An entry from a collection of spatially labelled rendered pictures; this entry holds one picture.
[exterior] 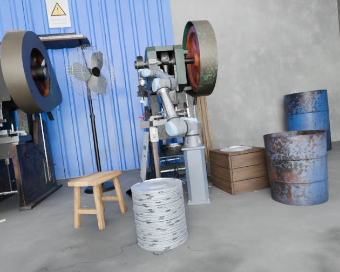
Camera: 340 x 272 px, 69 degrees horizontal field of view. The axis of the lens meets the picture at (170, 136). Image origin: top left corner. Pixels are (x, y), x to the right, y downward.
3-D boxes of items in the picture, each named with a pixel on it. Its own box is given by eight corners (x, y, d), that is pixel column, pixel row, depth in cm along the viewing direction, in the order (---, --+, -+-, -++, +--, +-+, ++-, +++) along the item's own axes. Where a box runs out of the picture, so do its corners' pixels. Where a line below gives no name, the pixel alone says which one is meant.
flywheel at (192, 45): (198, 59, 334) (211, 103, 300) (183, 61, 331) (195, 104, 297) (209, 9, 271) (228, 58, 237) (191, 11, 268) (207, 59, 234)
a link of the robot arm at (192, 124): (202, 133, 199) (200, 116, 199) (187, 135, 194) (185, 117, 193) (194, 133, 210) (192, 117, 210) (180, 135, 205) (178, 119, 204)
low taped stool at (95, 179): (102, 230, 167) (95, 181, 166) (73, 229, 175) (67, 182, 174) (127, 211, 200) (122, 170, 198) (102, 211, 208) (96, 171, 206)
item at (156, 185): (192, 181, 142) (191, 179, 142) (153, 196, 123) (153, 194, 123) (159, 177, 164) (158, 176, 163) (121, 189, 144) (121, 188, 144)
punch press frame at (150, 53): (201, 167, 262) (186, 38, 255) (160, 172, 256) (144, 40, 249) (185, 157, 341) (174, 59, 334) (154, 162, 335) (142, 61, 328)
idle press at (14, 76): (49, 210, 226) (22, 14, 217) (-69, 227, 216) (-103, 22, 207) (87, 176, 378) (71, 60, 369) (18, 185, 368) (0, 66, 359)
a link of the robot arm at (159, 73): (183, 79, 213) (161, 66, 251) (172, 80, 208) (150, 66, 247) (182, 92, 218) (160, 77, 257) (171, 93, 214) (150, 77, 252)
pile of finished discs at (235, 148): (259, 148, 220) (259, 147, 220) (230, 152, 212) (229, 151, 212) (241, 145, 248) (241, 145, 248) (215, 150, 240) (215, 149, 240)
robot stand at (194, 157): (211, 203, 195) (204, 145, 192) (187, 204, 197) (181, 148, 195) (210, 196, 213) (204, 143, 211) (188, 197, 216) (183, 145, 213)
